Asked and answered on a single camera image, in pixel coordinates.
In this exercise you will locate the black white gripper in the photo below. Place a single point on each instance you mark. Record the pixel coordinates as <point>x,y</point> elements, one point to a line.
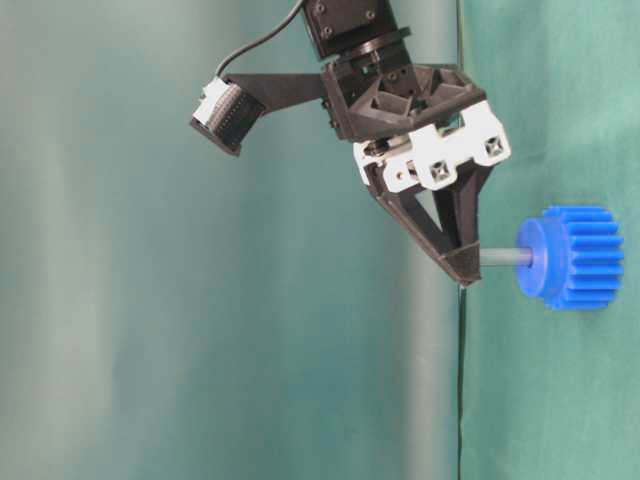
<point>417,127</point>

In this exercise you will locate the grey metal shaft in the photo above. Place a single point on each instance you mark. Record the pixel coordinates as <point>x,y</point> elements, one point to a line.
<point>506,257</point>

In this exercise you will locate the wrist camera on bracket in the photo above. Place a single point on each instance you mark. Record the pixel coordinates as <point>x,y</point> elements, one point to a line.
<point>231,105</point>

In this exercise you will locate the blue plastic small gear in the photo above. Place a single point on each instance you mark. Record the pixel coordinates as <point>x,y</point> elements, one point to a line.
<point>576,257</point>

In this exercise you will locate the green table cloth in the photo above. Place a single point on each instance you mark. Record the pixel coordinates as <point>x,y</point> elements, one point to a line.
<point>169,311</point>

